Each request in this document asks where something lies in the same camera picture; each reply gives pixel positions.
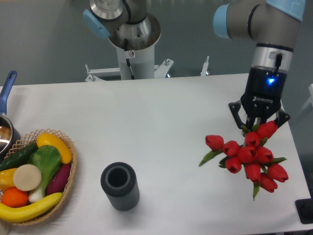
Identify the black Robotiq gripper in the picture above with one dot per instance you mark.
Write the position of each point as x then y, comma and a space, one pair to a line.
261, 99

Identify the red tulip bouquet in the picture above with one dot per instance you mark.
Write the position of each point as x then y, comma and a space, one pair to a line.
258, 162

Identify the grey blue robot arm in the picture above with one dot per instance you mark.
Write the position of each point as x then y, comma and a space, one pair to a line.
273, 24

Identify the dark grey ribbed vase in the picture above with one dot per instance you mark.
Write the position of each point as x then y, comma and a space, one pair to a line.
119, 183

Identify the white object at right edge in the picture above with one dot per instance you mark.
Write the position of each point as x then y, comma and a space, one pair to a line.
305, 109

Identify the black device at edge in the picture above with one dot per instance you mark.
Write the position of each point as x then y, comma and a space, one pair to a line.
305, 210

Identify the purple sweet potato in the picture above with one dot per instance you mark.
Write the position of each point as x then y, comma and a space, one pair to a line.
59, 181

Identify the yellow squash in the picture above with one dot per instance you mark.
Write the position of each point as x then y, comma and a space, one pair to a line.
55, 141

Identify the green bok choy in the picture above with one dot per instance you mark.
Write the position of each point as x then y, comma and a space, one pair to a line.
48, 160

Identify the woven wicker basket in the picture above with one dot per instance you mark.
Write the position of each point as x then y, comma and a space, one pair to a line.
31, 138

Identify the beige round disc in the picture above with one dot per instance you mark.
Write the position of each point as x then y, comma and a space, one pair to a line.
27, 177

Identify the green cucumber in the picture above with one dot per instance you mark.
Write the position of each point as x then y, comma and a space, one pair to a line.
18, 158

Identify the orange fruit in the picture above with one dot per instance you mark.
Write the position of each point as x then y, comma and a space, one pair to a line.
15, 198

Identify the yellow bell pepper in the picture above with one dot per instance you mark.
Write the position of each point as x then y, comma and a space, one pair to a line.
6, 179

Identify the yellow banana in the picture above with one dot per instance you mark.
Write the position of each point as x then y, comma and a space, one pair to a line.
22, 214

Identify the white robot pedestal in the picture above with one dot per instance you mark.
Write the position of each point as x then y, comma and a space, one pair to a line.
135, 48

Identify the white metal base frame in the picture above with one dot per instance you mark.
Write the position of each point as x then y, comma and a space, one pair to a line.
160, 71

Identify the blue handled saucepan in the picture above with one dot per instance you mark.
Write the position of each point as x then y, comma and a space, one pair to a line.
8, 133

